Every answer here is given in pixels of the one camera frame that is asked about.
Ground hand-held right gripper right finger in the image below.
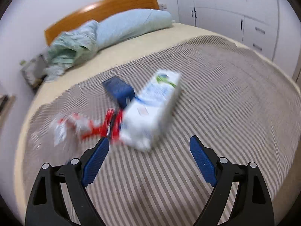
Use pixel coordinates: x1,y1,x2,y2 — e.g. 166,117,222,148
189,135,275,226

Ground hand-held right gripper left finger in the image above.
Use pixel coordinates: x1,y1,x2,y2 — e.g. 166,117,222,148
25,137,110,226

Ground red snack packet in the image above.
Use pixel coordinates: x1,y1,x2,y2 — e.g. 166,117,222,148
101,108,125,144

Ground clear red white wrapper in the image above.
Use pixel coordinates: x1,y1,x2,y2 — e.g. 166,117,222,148
53,112,104,146

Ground dark blue box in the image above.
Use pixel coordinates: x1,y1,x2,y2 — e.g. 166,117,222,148
102,76,135,107

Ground brown checkered cloth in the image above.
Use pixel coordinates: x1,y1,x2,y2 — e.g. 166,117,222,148
22,35,298,226

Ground black metal bedside cart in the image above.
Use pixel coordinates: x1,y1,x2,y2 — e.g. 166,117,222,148
20,54,47,92

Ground green floral quilt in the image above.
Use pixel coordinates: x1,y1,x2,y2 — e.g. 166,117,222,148
43,20,99,83

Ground wooden bed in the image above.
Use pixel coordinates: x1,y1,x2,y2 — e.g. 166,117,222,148
14,22,301,217

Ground light blue pillow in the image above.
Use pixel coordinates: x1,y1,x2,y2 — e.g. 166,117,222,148
95,9,174,51

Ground white built-in wardrobe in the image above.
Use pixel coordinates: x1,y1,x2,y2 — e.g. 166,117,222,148
173,0,283,63

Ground wooden bed frame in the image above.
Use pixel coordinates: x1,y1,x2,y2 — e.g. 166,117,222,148
45,0,159,46

